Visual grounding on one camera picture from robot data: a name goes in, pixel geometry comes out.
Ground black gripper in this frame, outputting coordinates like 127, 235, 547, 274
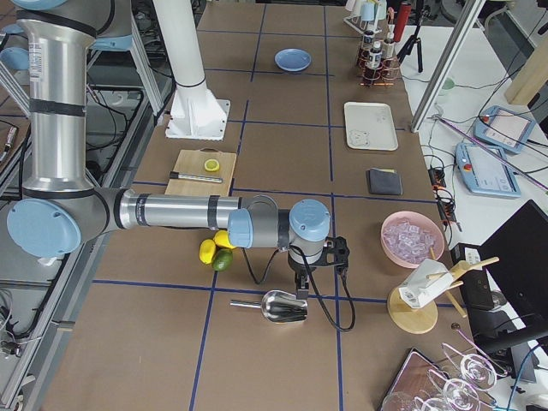
288, 236, 349, 299

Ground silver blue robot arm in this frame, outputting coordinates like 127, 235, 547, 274
7, 1, 349, 300

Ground blue round plate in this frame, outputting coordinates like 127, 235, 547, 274
274, 48, 312, 73

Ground metal scoop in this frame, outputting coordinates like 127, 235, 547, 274
230, 290, 308, 324

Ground green lime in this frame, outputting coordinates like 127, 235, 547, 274
211, 248, 233, 271

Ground wooden cup stand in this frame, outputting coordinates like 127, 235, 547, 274
387, 257, 499, 334

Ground pink bowl of ice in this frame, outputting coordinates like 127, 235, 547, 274
380, 211, 445, 268

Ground white paper carton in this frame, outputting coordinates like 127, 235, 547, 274
398, 259, 454, 309

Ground dark folded cloth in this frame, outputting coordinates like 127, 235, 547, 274
366, 168, 403, 195

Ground wooden cutting board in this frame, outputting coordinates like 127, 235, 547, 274
164, 149, 237, 197

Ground half cut lemon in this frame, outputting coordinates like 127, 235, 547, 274
204, 158, 220, 172

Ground cream rectangular tray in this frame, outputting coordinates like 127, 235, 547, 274
343, 102, 398, 151

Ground wine glass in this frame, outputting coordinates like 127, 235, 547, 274
442, 327, 509, 391
427, 369, 480, 410

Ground black monitor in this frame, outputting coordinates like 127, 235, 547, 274
469, 200, 547, 354

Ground blue teach pendant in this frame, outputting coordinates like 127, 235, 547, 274
474, 105, 536, 154
455, 143, 521, 198

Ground dark drink bottle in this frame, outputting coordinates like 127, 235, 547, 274
366, 41, 382, 70
360, 29, 375, 68

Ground red cylinder bottle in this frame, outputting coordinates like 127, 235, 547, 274
393, 1, 412, 42

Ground black tripod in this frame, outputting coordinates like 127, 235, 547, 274
396, 0, 430, 73

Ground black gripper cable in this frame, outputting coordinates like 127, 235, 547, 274
241, 246, 357, 332

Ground black handled knife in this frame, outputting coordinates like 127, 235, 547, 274
169, 170, 223, 184

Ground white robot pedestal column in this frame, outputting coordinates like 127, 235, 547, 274
153, 0, 230, 140

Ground copper wire bottle rack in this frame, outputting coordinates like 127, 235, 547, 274
356, 7, 397, 86

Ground white wire cup rack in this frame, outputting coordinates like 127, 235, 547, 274
343, 0, 387, 34

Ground aluminium frame post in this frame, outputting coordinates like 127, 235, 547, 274
410, 0, 485, 133

